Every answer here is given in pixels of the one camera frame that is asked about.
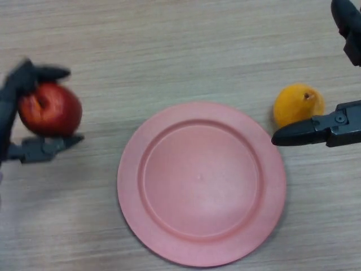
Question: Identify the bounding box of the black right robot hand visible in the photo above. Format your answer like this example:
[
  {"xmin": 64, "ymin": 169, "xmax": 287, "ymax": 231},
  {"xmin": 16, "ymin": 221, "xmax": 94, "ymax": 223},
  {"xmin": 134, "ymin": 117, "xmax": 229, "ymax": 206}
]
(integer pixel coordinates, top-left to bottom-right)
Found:
[{"xmin": 271, "ymin": 0, "xmax": 361, "ymax": 148}]

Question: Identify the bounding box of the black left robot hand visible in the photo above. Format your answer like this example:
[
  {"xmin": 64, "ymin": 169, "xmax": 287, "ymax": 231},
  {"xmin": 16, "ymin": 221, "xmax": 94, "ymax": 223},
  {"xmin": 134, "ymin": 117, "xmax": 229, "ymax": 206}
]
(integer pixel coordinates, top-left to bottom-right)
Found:
[{"xmin": 0, "ymin": 58, "xmax": 85, "ymax": 170}]

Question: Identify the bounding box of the red apple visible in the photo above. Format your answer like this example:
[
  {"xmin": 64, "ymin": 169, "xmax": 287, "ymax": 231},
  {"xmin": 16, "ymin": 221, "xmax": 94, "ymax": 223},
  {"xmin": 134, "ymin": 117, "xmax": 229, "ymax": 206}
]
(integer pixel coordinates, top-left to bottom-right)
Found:
[{"xmin": 18, "ymin": 82, "xmax": 83, "ymax": 138}]

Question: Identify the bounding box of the pink round plate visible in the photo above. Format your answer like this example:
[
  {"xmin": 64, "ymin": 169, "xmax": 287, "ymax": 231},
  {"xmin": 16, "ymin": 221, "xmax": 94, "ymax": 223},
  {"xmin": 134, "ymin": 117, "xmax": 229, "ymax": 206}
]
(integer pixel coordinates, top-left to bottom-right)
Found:
[{"xmin": 117, "ymin": 102, "xmax": 287, "ymax": 268}]

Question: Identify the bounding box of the yellow pear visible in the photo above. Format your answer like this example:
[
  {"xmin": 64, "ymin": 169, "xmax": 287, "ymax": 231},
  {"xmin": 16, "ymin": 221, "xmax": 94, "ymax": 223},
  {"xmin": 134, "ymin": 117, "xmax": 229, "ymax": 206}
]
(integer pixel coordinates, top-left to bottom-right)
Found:
[{"xmin": 273, "ymin": 82, "xmax": 325, "ymax": 129}]

